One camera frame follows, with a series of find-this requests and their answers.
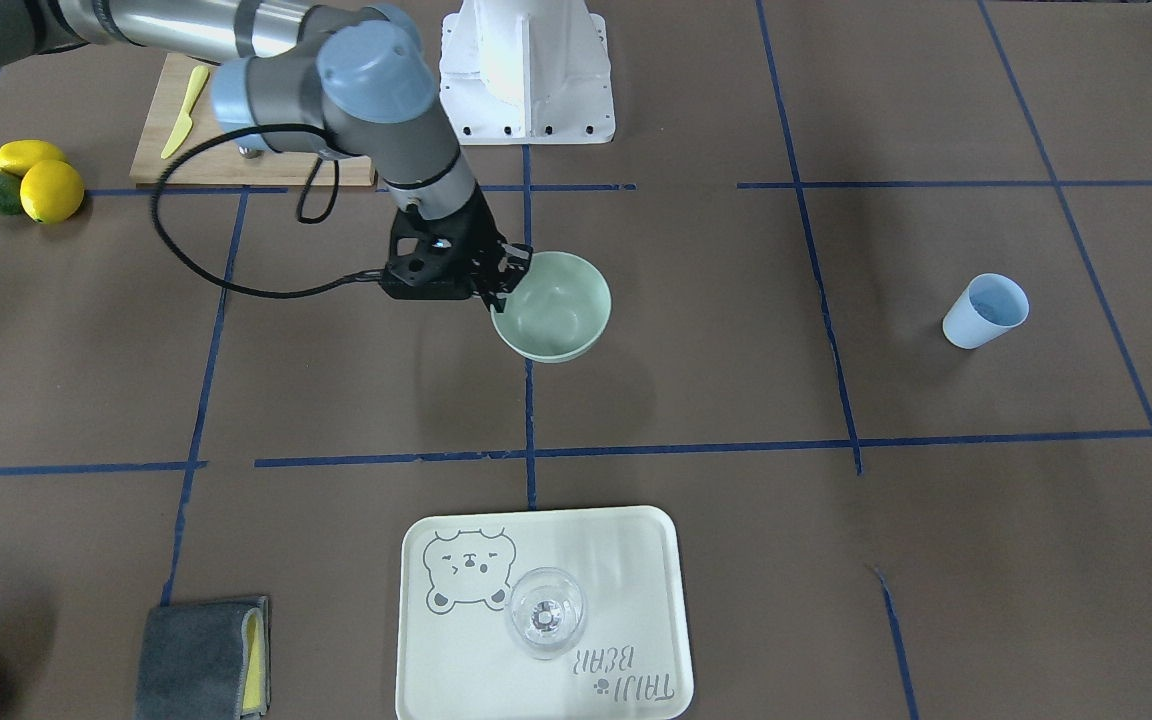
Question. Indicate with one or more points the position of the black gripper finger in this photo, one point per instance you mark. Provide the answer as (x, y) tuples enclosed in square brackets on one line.
[(517, 255), (492, 284)]

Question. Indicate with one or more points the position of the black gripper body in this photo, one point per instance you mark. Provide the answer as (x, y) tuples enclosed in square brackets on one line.
[(476, 236)]

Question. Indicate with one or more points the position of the green bowl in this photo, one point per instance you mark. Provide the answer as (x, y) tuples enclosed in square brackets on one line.
[(558, 311)]

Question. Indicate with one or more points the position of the light blue cup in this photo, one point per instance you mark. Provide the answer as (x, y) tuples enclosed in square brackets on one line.
[(991, 305)]

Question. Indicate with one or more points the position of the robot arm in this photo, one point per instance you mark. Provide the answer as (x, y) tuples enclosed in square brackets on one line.
[(292, 76)]

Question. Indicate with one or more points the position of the wooden cutting board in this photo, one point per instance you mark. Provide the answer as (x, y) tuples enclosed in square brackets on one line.
[(224, 166)]

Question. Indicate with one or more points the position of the yellow plastic knife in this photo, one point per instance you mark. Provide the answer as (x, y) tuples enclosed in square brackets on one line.
[(183, 122)]

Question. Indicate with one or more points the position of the clear wine glass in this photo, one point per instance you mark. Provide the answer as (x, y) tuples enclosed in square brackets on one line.
[(547, 613)]

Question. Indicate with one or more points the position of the cream bear tray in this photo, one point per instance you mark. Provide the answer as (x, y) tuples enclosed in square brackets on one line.
[(456, 659)]

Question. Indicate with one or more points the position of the yellow lemon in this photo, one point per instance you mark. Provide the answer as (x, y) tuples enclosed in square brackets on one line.
[(18, 156), (52, 191)]

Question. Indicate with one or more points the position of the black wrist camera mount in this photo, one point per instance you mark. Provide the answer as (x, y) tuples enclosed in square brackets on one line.
[(424, 267)]

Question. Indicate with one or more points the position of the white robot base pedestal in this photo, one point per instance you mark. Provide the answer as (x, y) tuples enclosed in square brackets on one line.
[(527, 73)]

